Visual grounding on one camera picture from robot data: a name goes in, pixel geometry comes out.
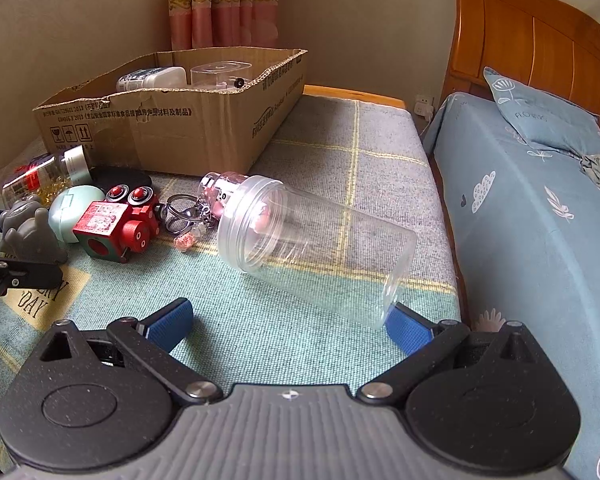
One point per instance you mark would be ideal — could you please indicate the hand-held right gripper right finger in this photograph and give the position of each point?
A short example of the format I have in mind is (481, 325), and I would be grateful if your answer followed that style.
(405, 329)

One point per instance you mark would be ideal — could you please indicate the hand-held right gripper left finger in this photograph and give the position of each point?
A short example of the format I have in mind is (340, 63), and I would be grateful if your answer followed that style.
(171, 322)

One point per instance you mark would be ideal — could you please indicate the grey animal figurine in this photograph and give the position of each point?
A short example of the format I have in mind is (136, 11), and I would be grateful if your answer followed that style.
(27, 232)

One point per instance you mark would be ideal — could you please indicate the mint green oval case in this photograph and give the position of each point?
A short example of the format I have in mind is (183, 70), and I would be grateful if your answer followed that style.
(70, 207)

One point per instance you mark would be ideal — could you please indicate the glass jar with silver lid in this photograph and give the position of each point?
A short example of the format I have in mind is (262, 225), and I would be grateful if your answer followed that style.
(55, 172)

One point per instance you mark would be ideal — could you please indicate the red wooden toy robot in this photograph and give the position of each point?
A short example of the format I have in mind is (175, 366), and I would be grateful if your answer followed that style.
(115, 225)

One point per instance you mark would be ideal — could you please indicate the clear plastic cup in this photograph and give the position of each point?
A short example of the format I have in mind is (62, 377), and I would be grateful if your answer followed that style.
(320, 255)

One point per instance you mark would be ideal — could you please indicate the brown cardboard box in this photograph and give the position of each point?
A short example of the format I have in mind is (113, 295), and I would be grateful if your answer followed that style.
(180, 130)

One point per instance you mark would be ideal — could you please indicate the black oval case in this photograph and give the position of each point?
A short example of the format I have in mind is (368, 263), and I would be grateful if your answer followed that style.
(122, 178)

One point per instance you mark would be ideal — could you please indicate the blue printed bed sheet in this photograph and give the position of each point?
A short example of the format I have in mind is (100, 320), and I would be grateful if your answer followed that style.
(530, 260)

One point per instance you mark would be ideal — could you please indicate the white plastic bottle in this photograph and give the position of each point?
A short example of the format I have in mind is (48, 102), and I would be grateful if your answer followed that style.
(152, 79)

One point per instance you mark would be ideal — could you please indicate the small black plug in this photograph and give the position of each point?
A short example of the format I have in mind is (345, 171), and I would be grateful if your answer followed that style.
(239, 83)

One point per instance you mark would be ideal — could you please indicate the clear plastic container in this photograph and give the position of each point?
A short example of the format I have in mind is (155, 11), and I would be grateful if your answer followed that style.
(220, 74)

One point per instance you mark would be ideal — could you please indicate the blue printed pillow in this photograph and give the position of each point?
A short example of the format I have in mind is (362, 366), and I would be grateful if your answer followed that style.
(545, 115)

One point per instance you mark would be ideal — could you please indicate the pink patterned curtain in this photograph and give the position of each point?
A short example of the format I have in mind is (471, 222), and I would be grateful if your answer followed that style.
(215, 5)

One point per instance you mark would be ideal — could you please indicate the wooden bed headboard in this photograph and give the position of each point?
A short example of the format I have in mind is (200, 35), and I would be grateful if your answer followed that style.
(530, 35)

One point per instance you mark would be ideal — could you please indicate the white wall socket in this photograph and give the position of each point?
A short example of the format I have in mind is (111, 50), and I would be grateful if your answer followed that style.
(422, 107)

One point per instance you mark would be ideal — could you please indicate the wooden bed frame edge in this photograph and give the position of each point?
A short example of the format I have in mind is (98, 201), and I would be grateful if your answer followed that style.
(355, 96)

